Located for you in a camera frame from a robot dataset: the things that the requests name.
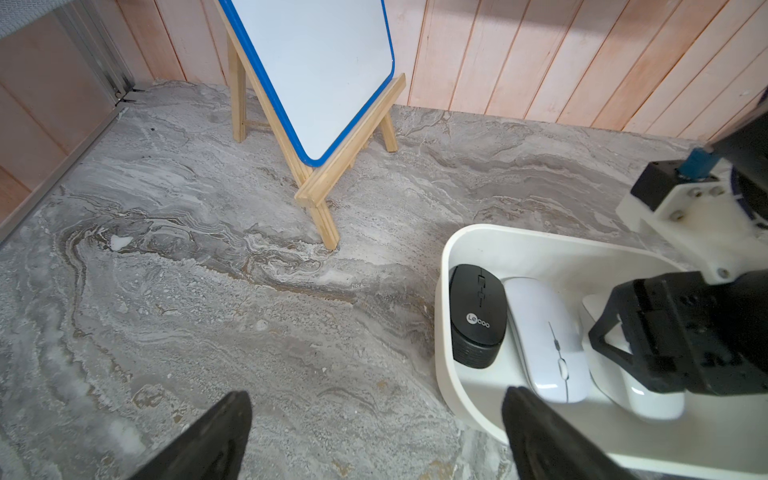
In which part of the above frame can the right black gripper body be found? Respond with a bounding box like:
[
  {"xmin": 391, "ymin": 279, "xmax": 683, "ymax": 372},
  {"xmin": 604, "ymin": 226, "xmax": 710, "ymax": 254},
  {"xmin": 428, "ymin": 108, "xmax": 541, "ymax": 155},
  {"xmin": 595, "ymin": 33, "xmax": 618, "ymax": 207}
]
[{"xmin": 588, "ymin": 270, "xmax": 767, "ymax": 396}]

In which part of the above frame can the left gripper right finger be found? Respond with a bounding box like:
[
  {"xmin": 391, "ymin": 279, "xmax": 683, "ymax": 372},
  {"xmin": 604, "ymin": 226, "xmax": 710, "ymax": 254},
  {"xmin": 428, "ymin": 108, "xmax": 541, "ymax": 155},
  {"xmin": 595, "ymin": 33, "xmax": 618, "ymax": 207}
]
[{"xmin": 501, "ymin": 387, "xmax": 633, "ymax": 479}]

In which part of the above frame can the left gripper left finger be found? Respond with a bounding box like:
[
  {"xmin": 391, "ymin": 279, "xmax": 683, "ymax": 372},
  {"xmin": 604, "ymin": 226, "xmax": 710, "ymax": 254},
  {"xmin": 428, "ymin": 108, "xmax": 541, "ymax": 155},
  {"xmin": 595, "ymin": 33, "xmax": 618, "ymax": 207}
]
[{"xmin": 132, "ymin": 391, "xmax": 252, "ymax": 479}]

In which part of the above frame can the white plastic storage box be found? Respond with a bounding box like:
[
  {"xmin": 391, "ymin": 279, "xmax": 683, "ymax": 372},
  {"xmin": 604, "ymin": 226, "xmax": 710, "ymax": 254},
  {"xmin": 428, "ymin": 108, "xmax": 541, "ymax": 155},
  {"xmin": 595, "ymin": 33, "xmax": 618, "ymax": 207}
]
[{"xmin": 435, "ymin": 224, "xmax": 767, "ymax": 479}]

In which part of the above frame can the white rounded mouse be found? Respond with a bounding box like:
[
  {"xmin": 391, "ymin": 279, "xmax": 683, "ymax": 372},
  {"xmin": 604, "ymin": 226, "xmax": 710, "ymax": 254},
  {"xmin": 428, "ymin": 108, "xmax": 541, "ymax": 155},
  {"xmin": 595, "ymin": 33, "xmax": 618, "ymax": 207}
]
[{"xmin": 579, "ymin": 294, "xmax": 685, "ymax": 422}]

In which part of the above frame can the white flat mouse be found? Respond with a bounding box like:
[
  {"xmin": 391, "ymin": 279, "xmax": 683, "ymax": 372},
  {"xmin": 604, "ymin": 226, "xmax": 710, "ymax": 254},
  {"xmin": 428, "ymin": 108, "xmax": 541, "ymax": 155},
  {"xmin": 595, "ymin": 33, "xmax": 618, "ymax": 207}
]
[{"xmin": 503, "ymin": 277, "xmax": 591, "ymax": 404}]

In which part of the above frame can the wooden easel stand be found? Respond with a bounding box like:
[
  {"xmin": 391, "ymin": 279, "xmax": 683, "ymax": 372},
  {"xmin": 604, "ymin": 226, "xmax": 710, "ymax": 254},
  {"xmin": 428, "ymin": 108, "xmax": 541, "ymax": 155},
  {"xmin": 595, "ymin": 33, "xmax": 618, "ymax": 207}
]
[{"xmin": 217, "ymin": 1, "xmax": 406, "ymax": 250}]

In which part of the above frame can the blue framed whiteboard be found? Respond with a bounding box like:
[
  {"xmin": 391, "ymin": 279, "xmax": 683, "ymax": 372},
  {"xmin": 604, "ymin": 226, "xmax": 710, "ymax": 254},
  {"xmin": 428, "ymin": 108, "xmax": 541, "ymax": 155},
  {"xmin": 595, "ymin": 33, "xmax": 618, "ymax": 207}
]
[{"xmin": 221, "ymin": 0, "xmax": 395, "ymax": 168}]

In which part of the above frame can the black wireless mouse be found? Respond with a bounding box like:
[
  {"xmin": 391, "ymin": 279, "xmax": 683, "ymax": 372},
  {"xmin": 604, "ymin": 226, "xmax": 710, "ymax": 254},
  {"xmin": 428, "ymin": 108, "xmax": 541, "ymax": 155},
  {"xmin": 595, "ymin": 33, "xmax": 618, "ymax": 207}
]
[{"xmin": 449, "ymin": 264, "xmax": 508, "ymax": 369}]

